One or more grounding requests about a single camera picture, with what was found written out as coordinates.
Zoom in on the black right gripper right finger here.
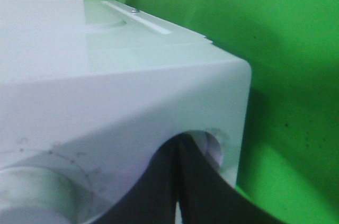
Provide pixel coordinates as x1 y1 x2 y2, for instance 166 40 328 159
177 133 282 223

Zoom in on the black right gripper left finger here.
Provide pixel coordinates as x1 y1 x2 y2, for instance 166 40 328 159
99 135 180 223

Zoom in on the round white door button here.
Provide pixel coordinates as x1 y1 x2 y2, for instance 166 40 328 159
189 130 223 171

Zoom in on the lower white microwave knob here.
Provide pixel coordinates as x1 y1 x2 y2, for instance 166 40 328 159
1 166 91 223

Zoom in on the white microwave oven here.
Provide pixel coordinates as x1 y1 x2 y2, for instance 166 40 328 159
1 0 251 223

